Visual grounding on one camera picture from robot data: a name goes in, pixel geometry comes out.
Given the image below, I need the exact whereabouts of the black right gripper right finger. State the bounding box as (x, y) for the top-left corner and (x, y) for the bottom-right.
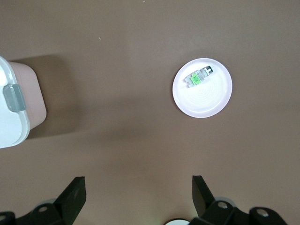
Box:
(189, 175), (288, 225)

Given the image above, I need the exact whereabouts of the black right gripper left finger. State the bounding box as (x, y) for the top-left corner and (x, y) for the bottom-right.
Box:
(0, 176), (87, 225)

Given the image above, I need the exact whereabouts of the pink storage box white lid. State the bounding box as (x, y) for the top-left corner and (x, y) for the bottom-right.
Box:
(0, 55), (47, 149)

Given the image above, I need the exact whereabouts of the pink round plate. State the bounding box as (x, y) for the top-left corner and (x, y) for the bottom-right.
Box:
(172, 58), (234, 119)

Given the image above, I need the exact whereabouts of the green switch module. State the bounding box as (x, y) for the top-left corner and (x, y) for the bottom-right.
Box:
(182, 66), (214, 89)

